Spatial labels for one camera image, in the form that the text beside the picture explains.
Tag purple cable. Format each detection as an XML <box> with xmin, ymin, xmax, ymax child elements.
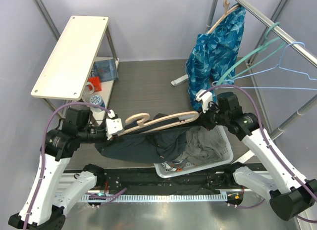
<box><xmin>203</xmin><ymin>84</ymin><xmax>317</xmax><ymax>224</ymax></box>
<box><xmin>23</xmin><ymin>102</ymin><xmax>128</xmax><ymax>230</ymax></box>

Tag light blue hanger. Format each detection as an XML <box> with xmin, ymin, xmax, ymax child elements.
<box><xmin>211</xmin><ymin>38</ymin><xmax>317</xmax><ymax>87</ymax></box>

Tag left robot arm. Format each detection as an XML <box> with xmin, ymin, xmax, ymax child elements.
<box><xmin>8</xmin><ymin>102</ymin><xmax>122</xmax><ymax>230</ymax></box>

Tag white side shelf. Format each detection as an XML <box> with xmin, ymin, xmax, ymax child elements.
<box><xmin>31</xmin><ymin>15</ymin><xmax>119</xmax><ymax>111</ymax></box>

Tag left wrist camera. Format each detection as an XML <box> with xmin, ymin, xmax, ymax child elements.
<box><xmin>105</xmin><ymin>110</ymin><xmax>123</xmax><ymax>140</ymax></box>

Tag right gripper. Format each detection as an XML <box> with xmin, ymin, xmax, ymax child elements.
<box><xmin>198</xmin><ymin>100</ymin><xmax>230</xmax><ymax>131</ymax></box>

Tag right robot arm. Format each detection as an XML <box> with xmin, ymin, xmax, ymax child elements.
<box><xmin>195</xmin><ymin>90</ymin><xmax>317</xmax><ymax>221</ymax></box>

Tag beige wooden hanger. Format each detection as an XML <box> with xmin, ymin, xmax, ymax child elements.
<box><xmin>206</xmin><ymin>0</ymin><xmax>242</xmax><ymax>34</ymax></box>

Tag blue patterned tape roll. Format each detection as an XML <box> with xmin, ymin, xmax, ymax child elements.
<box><xmin>89</xmin><ymin>94</ymin><xmax>105</xmax><ymax>112</ymax></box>

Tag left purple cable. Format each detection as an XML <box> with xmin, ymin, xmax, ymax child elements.
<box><xmin>23</xmin><ymin>102</ymin><xmax>128</xmax><ymax>230</ymax></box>

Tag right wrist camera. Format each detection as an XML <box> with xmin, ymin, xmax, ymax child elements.
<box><xmin>195</xmin><ymin>90</ymin><xmax>213</xmax><ymax>113</ymax></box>

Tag dark navy shorts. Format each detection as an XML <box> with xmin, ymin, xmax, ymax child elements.
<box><xmin>95</xmin><ymin>119</ymin><xmax>199</xmax><ymax>164</ymax></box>

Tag grey cloth in basket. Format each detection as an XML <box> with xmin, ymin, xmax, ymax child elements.
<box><xmin>182</xmin><ymin>127</ymin><xmax>226</xmax><ymax>165</ymax></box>

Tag clear glass mug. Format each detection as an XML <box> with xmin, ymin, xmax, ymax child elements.
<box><xmin>82</xmin><ymin>82</ymin><xmax>95</xmax><ymax>102</ymax></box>

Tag metal clothes rack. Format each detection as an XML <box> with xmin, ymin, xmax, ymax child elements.
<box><xmin>171</xmin><ymin>0</ymin><xmax>317</xmax><ymax>163</ymax></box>

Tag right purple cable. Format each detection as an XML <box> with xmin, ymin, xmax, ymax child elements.
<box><xmin>203</xmin><ymin>84</ymin><xmax>317</xmax><ymax>224</ymax></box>

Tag red box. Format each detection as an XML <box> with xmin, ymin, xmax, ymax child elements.
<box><xmin>88</xmin><ymin>77</ymin><xmax>102</xmax><ymax>92</ymax></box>

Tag blue book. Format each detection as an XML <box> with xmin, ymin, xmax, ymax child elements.
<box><xmin>91</xmin><ymin>59</ymin><xmax>118</xmax><ymax>83</ymax></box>

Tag white laundry basket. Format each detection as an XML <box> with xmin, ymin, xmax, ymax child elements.
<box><xmin>155</xmin><ymin>126</ymin><xmax>233</xmax><ymax>178</ymax></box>

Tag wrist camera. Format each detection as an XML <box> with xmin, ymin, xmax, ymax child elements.
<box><xmin>105</xmin><ymin>110</ymin><xmax>123</xmax><ymax>140</ymax></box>
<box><xmin>195</xmin><ymin>90</ymin><xmax>213</xmax><ymax>113</ymax></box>

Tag patterned white cloth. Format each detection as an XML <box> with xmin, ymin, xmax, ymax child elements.
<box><xmin>161</xmin><ymin>159</ymin><xmax>188</xmax><ymax>172</ymax></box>

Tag teal plastic hanger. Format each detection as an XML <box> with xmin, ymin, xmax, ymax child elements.
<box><xmin>212</xmin><ymin>22</ymin><xmax>286</xmax><ymax>86</ymax></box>

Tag blue floral shorts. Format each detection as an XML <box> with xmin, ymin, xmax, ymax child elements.
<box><xmin>185</xmin><ymin>6</ymin><xmax>246</xmax><ymax>111</ymax></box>

